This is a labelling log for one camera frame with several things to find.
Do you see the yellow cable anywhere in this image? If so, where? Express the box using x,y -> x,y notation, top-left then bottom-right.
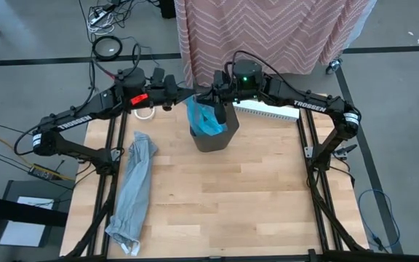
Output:
0,132 -> 76,181

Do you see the white paper sheet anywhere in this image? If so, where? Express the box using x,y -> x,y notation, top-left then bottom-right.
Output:
0,196 -> 55,248

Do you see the white tape roll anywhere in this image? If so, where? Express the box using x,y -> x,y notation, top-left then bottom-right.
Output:
133,106 -> 156,121

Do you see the pink chevron cloth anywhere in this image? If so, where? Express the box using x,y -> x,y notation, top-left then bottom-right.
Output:
174,0 -> 378,88

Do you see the black cable coil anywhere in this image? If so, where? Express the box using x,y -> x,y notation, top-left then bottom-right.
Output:
92,35 -> 124,62

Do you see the dark brown trash bin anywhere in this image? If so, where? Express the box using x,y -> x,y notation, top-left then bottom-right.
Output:
188,103 -> 240,153

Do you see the black power box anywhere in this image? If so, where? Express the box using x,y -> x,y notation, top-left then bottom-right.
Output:
27,163 -> 57,181

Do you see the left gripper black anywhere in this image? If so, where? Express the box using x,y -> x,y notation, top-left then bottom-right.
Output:
147,85 -> 197,112

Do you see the white power strip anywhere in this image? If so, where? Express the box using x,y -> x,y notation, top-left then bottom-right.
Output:
89,10 -> 108,25

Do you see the black metal bar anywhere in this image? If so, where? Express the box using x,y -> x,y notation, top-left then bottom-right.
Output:
0,194 -> 68,229

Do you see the black aluminium frame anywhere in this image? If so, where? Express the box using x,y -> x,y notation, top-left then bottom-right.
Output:
62,92 -> 372,262

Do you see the blue cable loop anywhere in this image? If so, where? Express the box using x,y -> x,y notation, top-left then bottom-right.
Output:
357,188 -> 402,252

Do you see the black floor box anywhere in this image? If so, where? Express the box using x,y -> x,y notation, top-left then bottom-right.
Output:
158,0 -> 177,20

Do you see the blue plastic trash bag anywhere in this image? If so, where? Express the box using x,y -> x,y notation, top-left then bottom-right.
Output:
183,95 -> 228,138

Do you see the grey stand base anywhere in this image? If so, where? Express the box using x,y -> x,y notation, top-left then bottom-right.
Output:
0,180 -> 76,262

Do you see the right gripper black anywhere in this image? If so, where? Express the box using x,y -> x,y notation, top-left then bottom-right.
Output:
196,71 -> 238,125

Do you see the white slotted cable duct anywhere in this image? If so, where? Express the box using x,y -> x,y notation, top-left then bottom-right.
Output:
233,100 -> 300,123

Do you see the grey plastic trash bag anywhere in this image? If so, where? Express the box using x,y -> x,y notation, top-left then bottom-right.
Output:
104,131 -> 159,257

